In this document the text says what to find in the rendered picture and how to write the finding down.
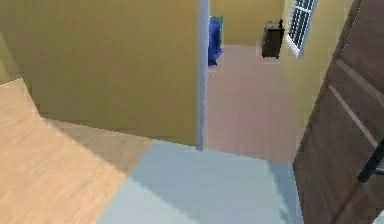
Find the black door handle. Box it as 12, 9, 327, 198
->
357, 137, 384, 184

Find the white framed window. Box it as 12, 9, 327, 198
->
285, 0, 319, 60

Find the dark brown cabinet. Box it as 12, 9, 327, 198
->
261, 19, 286, 60

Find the blue armchair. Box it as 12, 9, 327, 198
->
208, 18, 224, 67

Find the brown wooden room door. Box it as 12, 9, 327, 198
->
292, 0, 384, 224

